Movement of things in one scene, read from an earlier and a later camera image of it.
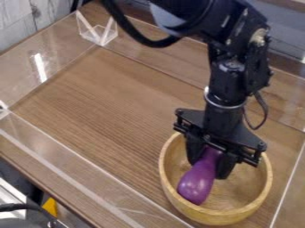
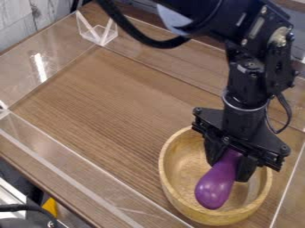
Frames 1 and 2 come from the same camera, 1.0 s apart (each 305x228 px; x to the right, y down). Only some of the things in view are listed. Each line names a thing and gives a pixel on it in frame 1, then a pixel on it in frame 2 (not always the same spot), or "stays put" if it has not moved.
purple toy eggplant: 195,184 → 215,180
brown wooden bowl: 238,198 stays put
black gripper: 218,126 → 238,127
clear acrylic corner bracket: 99,34 stays put
